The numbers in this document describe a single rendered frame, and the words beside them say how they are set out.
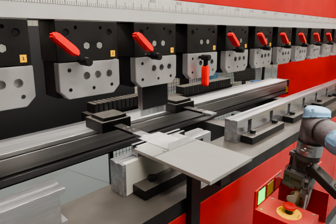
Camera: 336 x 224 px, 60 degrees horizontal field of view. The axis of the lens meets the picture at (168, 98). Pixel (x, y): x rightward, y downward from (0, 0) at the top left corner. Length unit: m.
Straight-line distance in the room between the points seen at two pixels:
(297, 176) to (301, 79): 1.96
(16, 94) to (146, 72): 0.32
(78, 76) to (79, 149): 0.42
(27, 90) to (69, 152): 0.44
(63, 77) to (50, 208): 0.29
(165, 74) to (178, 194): 0.34
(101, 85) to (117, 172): 0.26
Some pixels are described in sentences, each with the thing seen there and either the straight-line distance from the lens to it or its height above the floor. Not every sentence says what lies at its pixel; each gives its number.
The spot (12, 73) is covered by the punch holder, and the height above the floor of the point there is 1.24.
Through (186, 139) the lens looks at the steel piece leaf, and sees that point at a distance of 0.85.
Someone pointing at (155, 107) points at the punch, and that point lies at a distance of 0.86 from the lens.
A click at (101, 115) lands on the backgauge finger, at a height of 1.03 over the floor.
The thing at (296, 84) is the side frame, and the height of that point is 0.86.
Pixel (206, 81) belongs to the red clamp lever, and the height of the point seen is 1.17.
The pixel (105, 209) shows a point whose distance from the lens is 0.81.
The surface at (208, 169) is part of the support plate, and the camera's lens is 0.71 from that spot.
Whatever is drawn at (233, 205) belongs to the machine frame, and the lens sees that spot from 1.08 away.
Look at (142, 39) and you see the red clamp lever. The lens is 0.71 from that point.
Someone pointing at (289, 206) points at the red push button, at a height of 0.81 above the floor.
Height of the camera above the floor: 1.31
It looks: 13 degrees down
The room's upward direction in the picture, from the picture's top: straight up
